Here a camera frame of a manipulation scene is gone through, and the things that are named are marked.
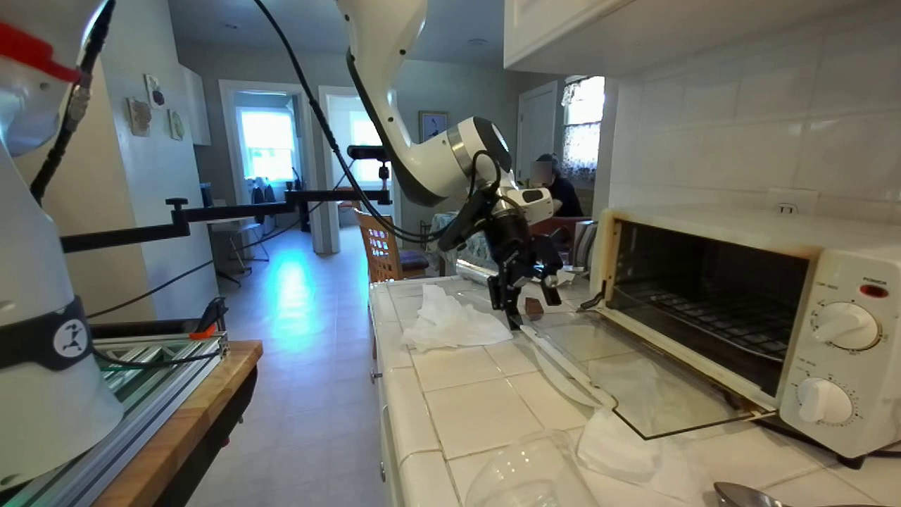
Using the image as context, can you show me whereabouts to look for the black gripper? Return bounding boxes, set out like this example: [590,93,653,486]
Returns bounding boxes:
[481,216,566,333]

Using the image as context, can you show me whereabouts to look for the white toaster oven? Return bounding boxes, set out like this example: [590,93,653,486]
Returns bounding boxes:
[590,208,901,461]

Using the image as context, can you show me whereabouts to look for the metal oven rack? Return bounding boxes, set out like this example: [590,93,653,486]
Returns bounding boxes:
[614,282,799,371]

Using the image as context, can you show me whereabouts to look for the white oven knob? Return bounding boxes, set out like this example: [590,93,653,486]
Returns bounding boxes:
[794,377,856,429]
[811,300,881,355]

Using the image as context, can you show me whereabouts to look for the crumpled white paper towel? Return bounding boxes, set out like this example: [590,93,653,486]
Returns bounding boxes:
[401,278,515,357]

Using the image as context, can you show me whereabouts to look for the person in dark shirt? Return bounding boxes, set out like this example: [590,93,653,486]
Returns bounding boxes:
[529,151,587,220]

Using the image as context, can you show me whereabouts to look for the wooden chair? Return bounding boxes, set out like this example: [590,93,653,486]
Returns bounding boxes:
[352,208,435,285]

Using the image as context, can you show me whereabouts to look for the bright window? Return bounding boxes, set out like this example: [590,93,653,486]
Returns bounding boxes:
[562,72,609,177]

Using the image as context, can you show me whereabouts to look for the thin white napkin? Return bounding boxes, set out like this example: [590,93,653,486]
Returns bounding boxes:
[571,406,661,481]

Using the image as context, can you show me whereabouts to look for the white upper cabinet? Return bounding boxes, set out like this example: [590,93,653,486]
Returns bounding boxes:
[502,0,901,78]

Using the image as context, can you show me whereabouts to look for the grey stool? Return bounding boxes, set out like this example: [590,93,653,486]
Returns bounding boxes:
[207,216,273,282]

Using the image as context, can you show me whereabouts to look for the red and black clamp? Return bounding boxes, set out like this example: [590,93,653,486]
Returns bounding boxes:
[183,293,232,343]

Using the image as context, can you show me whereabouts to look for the wooden table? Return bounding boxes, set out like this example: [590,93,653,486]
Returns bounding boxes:
[94,338,266,507]

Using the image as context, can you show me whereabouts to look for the framed wall picture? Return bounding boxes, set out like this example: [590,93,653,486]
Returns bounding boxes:
[417,110,455,144]

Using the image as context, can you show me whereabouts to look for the black stereo camera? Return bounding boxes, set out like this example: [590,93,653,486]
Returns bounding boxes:
[343,141,394,164]

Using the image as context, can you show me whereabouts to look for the white wall outlet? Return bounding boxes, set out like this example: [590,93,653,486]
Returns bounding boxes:
[763,185,818,220]

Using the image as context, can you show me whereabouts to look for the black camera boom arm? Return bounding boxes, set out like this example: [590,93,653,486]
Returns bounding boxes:
[60,165,394,257]

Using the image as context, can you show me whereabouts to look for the thin black camera cable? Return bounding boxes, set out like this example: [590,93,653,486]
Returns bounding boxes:
[84,154,360,324]

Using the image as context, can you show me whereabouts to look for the hanging wall decoration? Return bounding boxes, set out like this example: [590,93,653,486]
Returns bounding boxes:
[163,106,190,144]
[124,72,170,141]

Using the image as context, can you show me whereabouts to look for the metal base plate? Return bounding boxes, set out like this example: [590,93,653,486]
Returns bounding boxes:
[0,333,229,507]

